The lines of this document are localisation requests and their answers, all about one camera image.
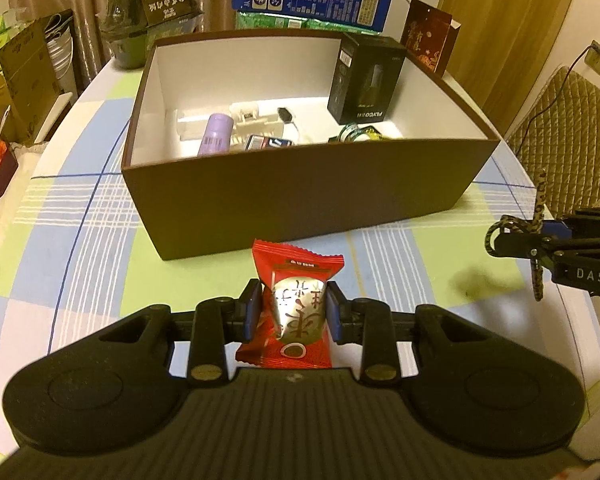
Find cardboard carton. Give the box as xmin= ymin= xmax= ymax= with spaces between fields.
xmin=0 ymin=9 xmax=76 ymax=147

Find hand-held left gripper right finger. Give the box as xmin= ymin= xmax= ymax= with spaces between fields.
xmin=325 ymin=280 xmax=486 ymax=386

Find quilted chair cover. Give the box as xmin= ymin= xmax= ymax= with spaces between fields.
xmin=505 ymin=65 xmax=600 ymax=211

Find brown cardboard storage box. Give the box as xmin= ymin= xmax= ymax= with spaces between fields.
xmin=121 ymin=29 xmax=502 ymax=262

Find golden curtain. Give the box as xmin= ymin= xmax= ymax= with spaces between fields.
xmin=437 ymin=0 xmax=586 ymax=136

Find desktop with checked tablecloth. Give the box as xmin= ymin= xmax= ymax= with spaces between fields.
xmin=0 ymin=55 xmax=600 ymax=461

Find brown patterned cord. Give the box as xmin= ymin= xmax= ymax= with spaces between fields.
xmin=484 ymin=169 xmax=548 ymax=302

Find green wrapped packs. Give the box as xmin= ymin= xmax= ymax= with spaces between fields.
xmin=235 ymin=10 xmax=381 ymax=34

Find black power cable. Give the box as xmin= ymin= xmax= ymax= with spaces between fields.
xmin=527 ymin=45 xmax=598 ymax=126

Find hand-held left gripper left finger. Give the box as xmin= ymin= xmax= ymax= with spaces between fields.
xmin=95 ymin=278 xmax=265 ymax=386

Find black product box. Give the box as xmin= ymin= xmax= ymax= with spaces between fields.
xmin=327 ymin=34 xmax=407 ymax=125

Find dark green noodle bowl pack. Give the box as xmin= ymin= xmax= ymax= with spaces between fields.
xmin=100 ymin=0 xmax=205 ymax=71

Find red snack packet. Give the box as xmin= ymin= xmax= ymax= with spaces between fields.
xmin=235 ymin=240 xmax=345 ymax=370

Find dark red gift box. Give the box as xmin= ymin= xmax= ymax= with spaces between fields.
xmin=400 ymin=0 xmax=462 ymax=78

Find purple cream tube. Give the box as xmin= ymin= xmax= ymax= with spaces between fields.
xmin=197 ymin=113 xmax=232 ymax=156

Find white plastic bracket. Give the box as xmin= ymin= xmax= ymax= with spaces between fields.
xmin=175 ymin=102 xmax=288 ymax=146

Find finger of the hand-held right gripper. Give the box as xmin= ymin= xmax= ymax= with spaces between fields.
xmin=494 ymin=232 xmax=556 ymax=260
xmin=540 ymin=219 xmax=576 ymax=240

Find printed tape roll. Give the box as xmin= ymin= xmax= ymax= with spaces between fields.
xmin=337 ymin=122 xmax=383 ymax=143

